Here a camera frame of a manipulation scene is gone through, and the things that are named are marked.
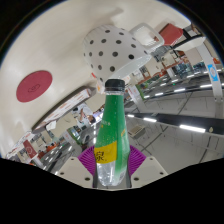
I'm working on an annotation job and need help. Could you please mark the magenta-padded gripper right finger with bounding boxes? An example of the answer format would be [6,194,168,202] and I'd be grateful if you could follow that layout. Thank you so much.
[128,145,169,188]

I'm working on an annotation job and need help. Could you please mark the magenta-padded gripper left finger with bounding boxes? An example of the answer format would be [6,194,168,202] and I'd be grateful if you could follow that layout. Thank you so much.
[54,145,96,188]

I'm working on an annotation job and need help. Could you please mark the green-labelled clear drink bottle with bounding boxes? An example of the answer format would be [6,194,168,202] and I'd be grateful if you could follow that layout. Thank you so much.
[94,79,130,187]

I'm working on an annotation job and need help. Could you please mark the ceiling air conditioner unit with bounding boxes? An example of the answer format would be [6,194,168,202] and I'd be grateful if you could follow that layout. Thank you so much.
[128,124,147,139]

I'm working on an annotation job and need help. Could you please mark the red paper cup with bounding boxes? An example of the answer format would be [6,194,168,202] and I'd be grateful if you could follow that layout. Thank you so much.
[22,139,38,160]

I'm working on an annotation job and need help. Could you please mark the white napkin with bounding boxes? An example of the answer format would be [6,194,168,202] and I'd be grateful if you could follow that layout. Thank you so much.
[45,120,58,132]

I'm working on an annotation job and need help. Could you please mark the ceiling lights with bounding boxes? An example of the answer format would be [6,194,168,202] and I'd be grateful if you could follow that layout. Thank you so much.
[126,74,216,134]

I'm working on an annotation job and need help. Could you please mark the crumpled paper food wrapper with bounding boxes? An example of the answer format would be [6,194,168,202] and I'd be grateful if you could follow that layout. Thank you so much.
[92,72,106,95]

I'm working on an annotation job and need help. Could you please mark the flat round red coaster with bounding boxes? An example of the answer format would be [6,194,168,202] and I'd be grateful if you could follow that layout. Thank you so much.
[15,69,54,103]

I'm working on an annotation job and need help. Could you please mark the white polka-dot mug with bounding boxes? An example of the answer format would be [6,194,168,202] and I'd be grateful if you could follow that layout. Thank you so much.
[83,22,165,84]

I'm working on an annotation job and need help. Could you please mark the white side table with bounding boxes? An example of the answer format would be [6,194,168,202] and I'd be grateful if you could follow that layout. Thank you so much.
[173,35,208,51]

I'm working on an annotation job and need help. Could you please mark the red food carton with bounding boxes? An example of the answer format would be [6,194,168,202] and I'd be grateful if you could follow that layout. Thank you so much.
[158,23,185,47]

